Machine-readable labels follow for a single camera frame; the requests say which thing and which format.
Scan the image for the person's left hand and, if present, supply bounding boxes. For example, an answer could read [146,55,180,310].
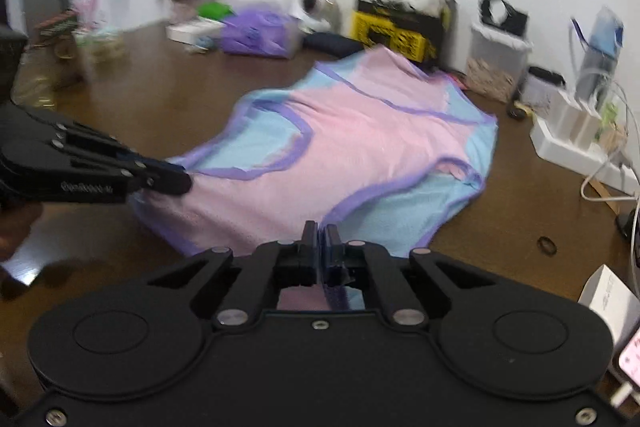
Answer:
[0,203,45,264]

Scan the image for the white cable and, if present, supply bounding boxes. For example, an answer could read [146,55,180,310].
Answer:
[580,79,640,269]

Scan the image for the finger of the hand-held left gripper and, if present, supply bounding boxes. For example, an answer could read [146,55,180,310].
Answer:
[50,121,188,174]
[65,157,194,204]

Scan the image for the black and yellow box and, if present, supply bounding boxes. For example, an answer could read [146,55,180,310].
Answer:
[352,0,457,70]

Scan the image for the white security camera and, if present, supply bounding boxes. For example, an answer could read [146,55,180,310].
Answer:
[294,0,342,34]

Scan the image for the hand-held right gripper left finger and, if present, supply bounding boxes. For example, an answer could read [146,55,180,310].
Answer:
[145,221,319,330]

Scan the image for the white flat box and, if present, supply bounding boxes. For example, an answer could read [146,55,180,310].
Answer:
[166,19,224,44]

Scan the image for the dark blue pouch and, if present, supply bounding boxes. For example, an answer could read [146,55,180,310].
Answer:
[302,33,364,57]

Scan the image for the purple tissue pack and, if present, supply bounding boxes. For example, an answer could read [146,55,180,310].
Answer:
[220,7,302,59]

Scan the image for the blue and white packet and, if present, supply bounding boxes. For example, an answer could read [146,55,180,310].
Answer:
[570,6,625,108]

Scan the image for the clear glass jar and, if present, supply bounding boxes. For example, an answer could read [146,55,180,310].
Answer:
[74,29,126,64]

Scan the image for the white paper box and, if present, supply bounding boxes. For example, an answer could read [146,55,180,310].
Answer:
[577,264,640,359]

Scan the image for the pink and blue garment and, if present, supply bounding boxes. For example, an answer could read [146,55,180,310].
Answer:
[131,46,500,313]

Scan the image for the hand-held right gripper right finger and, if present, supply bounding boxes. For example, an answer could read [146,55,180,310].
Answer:
[319,224,498,330]

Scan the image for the white power strip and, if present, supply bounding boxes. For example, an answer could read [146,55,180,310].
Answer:
[530,91,640,196]

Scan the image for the jar with black lid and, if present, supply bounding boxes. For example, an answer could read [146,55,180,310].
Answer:
[522,67,566,118]

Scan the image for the green patterned box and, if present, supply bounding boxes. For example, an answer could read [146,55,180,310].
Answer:
[35,13,81,40]

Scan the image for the green packet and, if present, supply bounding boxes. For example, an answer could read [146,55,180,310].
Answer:
[197,2,235,20]

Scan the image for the black strap device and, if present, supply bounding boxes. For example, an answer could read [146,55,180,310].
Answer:
[478,0,529,34]

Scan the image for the clear plastic storage container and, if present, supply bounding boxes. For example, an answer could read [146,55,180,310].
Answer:
[464,23,532,104]

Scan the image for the phone with pink screen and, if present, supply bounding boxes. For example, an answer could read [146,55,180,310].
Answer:
[617,328,640,391]

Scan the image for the pink dried flowers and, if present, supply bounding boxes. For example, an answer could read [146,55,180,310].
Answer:
[74,0,106,34]

